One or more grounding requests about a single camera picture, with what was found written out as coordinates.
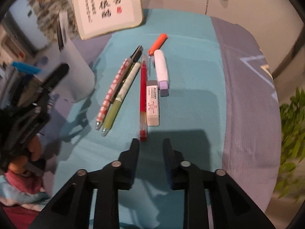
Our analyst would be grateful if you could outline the green and white pen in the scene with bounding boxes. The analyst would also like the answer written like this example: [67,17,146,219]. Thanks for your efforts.
[101,62,141,137]

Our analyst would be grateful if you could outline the framed calligraphy picture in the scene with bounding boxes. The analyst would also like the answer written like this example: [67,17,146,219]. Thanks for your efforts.
[71,0,144,40]

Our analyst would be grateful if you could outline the dark green pen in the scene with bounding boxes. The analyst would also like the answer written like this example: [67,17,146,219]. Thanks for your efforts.
[108,45,144,104]

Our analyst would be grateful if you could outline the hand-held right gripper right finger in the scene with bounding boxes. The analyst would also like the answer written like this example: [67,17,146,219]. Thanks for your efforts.
[163,138,277,229]

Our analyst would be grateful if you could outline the red pen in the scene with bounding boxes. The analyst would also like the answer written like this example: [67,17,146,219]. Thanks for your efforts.
[139,54,148,142]

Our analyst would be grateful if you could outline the dark red cloth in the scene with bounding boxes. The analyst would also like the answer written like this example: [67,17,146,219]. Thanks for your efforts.
[0,204,42,229]

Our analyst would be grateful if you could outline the white eraser with grey sleeve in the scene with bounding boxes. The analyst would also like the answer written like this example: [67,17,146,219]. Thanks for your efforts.
[146,80,160,127]

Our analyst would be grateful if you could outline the light blue cloth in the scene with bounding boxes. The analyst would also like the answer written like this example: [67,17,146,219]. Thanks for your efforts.
[0,175,51,207]

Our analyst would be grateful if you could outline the tall stack of papers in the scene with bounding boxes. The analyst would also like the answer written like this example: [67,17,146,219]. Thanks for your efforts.
[30,0,80,40]

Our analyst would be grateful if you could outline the teal and grey tablecloth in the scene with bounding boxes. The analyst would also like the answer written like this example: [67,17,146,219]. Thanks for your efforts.
[40,8,280,229]

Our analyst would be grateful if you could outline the green leafy plant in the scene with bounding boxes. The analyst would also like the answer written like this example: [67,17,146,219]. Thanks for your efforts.
[274,87,305,203]

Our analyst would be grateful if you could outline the person's left hand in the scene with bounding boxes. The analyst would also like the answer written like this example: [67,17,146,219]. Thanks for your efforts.
[8,135,43,172]

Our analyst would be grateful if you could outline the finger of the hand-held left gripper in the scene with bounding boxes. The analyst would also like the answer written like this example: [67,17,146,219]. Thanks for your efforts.
[36,63,70,105]
[11,61,41,75]

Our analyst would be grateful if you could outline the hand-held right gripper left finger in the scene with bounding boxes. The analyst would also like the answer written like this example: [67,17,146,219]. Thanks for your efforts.
[29,138,140,229]

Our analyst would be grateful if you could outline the frosted plastic cup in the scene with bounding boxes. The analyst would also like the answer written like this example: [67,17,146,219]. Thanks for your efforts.
[58,12,96,103]

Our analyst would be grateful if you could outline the white and purple highlighter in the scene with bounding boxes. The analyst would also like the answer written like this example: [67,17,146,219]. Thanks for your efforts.
[154,50,170,97]

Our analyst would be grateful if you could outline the pink checkered pen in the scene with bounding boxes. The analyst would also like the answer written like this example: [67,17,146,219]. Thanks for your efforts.
[96,58,130,130]

